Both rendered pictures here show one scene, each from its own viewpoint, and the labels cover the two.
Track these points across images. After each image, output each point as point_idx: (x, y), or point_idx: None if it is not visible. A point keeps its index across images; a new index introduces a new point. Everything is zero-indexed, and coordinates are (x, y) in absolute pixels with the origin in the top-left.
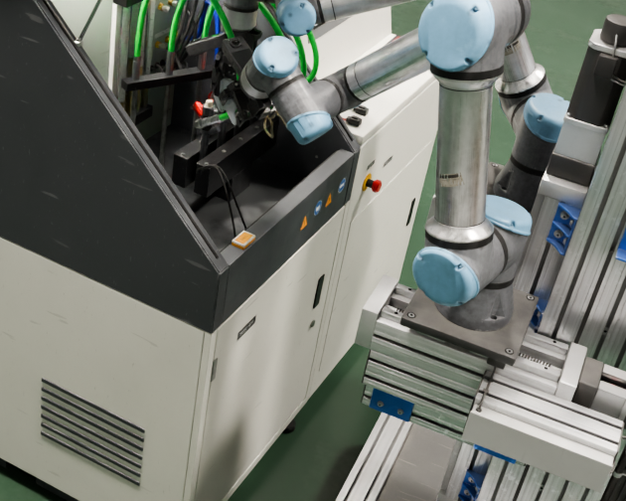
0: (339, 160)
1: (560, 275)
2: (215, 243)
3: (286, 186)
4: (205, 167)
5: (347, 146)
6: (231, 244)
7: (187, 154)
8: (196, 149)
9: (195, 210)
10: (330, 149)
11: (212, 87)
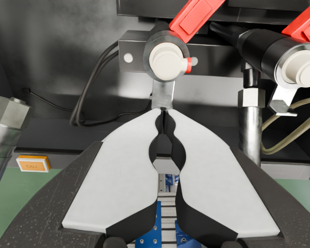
0: (280, 174)
1: None
2: (106, 77)
3: (267, 90)
4: (88, 78)
5: None
6: (21, 153)
7: (133, 3)
8: (165, 8)
9: (150, 20)
10: None
11: (61, 172)
